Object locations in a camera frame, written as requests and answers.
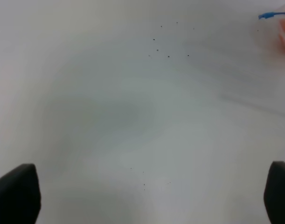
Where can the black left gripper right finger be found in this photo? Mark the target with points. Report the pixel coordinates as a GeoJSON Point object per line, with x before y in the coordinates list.
{"type": "Point", "coordinates": [274, 193]}

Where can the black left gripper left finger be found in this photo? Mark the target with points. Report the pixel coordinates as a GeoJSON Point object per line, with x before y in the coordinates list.
{"type": "Point", "coordinates": [20, 196]}

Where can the clear zip bag blue seal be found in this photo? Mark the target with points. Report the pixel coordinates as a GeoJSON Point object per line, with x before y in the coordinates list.
{"type": "Point", "coordinates": [264, 30]}

